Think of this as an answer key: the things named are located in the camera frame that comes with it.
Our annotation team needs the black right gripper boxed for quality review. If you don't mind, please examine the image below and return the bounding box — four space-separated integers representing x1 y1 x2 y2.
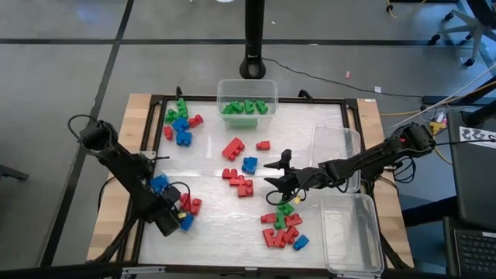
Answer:
263 149 313 202

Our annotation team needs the blue plastic building block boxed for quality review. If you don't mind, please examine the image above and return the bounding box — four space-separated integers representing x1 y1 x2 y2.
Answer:
150 174 171 194
241 156 259 175
292 234 311 251
175 130 194 147
180 213 195 233
171 117 191 133

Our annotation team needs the large red building block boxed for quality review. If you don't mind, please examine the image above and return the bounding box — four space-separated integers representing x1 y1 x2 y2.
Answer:
221 137 246 162

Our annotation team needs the deep clear plastic bin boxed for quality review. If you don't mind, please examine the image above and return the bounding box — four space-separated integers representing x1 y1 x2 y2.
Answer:
215 78 279 129

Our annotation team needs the black stand pole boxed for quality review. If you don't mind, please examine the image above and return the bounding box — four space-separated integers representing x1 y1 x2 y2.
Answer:
239 0 267 81

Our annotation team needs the dark furniture foot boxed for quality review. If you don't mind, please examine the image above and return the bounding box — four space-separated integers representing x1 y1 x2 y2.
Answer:
0 164 30 182

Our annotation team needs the black stand beam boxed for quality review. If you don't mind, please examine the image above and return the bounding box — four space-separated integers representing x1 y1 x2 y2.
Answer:
463 99 496 128
421 75 496 106

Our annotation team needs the black case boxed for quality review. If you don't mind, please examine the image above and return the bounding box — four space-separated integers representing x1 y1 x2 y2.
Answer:
447 110 496 232

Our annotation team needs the white printed label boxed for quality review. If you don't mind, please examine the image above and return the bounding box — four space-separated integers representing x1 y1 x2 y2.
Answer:
459 126 496 150

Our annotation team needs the black laptop keyboard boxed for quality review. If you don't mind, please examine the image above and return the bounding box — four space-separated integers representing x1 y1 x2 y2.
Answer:
451 228 496 279

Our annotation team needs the grey office chair base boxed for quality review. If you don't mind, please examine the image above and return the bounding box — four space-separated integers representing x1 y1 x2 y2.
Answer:
428 0 496 67

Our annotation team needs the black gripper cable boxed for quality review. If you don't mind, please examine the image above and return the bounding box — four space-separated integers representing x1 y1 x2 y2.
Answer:
265 181 311 206

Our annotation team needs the silver metal bracket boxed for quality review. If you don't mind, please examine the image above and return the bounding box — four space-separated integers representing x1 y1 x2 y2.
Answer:
122 265 167 277

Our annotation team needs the black metal table frame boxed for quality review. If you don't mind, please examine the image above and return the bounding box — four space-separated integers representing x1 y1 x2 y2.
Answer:
115 92 414 272

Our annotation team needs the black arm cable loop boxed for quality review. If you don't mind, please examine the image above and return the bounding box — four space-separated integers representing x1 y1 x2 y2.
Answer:
67 114 98 156

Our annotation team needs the white cable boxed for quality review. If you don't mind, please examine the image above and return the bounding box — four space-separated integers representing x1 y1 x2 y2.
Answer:
387 64 496 131

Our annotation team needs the yellow floor cable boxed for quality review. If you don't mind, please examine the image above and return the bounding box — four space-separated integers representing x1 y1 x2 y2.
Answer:
386 0 427 19

